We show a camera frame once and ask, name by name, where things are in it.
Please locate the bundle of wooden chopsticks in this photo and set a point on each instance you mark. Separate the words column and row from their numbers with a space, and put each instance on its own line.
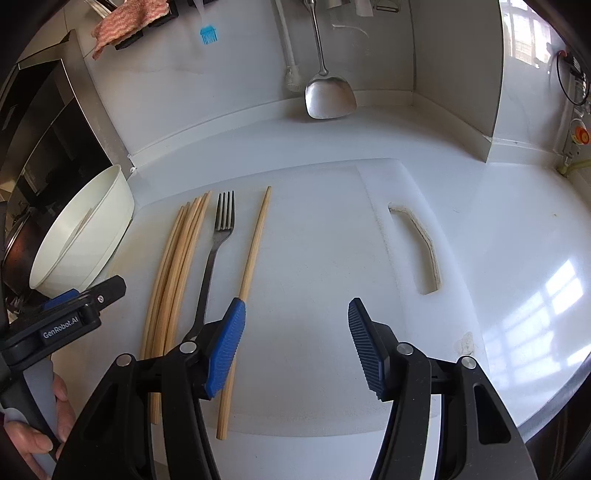
column 175, row 263

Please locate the metal peeler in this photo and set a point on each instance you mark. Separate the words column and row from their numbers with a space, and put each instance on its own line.
column 387, row 5

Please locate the blue silicone brush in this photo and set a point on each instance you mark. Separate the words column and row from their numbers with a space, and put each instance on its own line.
column 208, row 36

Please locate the large cream plate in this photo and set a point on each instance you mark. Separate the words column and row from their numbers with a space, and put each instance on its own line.
column 92, row 221

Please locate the dark cooking pan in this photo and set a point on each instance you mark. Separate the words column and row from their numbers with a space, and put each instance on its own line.
column 18, row 258

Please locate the person's left hand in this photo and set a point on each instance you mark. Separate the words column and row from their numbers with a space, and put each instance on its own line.
column 27, row 443

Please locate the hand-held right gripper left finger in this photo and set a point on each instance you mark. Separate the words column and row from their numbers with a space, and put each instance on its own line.
column 226, row 346

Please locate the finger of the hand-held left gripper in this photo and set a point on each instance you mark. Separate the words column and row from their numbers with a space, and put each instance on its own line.
column 108, row 288

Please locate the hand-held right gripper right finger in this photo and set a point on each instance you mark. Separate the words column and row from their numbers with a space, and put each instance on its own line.
column 364, row 350

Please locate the metal fork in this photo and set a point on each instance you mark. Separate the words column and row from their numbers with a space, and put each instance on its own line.
column 210, row 267

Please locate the white cutting board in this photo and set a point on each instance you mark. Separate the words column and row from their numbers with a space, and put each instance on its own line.
column 323, row 277

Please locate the slender bamboo chopstick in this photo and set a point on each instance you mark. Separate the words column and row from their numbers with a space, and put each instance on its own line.
column 251, row 263

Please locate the black kitchen appliance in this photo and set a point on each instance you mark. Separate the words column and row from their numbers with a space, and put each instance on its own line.
column 46, row 138

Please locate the pink cloth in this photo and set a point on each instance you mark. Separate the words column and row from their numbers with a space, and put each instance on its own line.
column 124, row 25

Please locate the black wall rack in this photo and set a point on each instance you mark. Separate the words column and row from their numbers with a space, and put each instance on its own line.
column 159, row 14

